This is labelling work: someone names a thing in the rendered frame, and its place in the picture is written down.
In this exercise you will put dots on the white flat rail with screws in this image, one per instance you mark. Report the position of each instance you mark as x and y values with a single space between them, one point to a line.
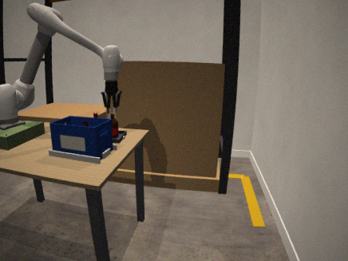
90 159

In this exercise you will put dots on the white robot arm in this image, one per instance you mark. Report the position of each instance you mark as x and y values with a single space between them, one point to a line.
11 101

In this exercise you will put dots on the brown bottle with yellow cap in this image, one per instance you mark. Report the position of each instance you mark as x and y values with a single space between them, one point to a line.
114 126

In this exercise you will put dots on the blue bottle crate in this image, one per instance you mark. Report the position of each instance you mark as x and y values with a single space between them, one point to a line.
78 139

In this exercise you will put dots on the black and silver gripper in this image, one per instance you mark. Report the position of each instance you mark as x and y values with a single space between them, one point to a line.
111 91

